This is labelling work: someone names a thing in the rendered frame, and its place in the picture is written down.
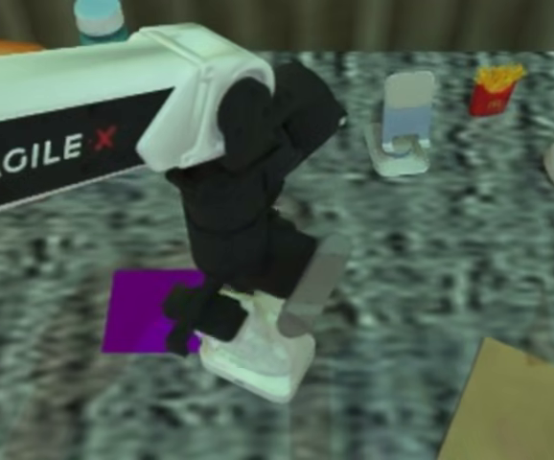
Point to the purple square mat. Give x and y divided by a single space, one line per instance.
133 311

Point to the white and blue phone stand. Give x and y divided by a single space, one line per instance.
404 124

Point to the blue bottle with white cap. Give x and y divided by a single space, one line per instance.
99 21

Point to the red french fries box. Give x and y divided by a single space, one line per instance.
490 96

